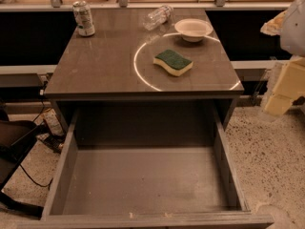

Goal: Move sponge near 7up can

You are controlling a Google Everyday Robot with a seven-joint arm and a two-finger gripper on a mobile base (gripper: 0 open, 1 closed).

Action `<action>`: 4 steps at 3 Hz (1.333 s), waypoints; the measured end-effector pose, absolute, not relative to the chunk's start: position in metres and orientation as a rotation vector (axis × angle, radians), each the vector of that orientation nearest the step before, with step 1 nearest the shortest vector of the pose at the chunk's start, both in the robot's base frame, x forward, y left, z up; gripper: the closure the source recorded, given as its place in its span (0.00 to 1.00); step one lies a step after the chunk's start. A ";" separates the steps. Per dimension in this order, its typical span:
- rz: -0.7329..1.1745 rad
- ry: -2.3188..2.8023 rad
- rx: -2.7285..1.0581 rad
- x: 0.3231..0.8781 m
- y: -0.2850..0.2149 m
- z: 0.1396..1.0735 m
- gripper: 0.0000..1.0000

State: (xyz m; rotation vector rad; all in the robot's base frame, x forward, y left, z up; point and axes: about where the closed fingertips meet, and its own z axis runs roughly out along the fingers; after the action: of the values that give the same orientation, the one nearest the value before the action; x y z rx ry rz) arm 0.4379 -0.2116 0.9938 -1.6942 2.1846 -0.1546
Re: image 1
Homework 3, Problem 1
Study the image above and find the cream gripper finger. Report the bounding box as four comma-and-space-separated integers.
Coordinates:
260, 11, 286, 36
263, 57, 305, 116

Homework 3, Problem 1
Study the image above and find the green and yellow sponge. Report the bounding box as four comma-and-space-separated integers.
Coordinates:
153, 50, 193, 77

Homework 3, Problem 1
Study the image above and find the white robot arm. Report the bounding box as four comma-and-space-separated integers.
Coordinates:
260, 0, 305, 116

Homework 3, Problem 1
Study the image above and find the white green 7up can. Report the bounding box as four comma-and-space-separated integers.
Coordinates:
72, 1, 95, 37

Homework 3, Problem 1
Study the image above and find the white bowl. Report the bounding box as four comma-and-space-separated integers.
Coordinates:
174, 19, 214, 42

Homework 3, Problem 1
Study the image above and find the clear plastic bottle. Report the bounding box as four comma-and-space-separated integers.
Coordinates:
143, 5, 173, 31

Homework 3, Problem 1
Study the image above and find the open grey drawer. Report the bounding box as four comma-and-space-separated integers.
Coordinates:
18, 102, 274, 229

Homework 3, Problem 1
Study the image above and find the black chair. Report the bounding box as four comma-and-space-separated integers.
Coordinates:
0, 109, 43, 218

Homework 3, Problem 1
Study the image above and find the black cable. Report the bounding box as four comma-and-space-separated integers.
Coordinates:
18, 79, 53, 189

